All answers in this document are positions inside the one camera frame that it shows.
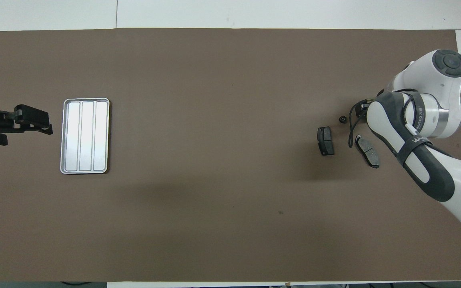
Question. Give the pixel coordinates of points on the silver metal tray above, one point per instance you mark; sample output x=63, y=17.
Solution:
x=85, y=136

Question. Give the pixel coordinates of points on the short dark brake pad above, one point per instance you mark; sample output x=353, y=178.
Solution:
x=325, y=140

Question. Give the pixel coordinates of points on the brown table mat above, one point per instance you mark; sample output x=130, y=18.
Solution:
x=230, y=200

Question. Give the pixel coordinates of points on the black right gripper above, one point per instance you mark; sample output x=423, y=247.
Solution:
x=361, y=108

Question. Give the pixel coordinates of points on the small black bearing gear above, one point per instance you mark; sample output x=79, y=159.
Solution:
x=342, y=119

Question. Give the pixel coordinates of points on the long dark brake pad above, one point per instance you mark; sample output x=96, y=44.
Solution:
x=367, y=151

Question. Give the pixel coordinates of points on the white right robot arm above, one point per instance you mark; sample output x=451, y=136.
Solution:
x=434, y=120

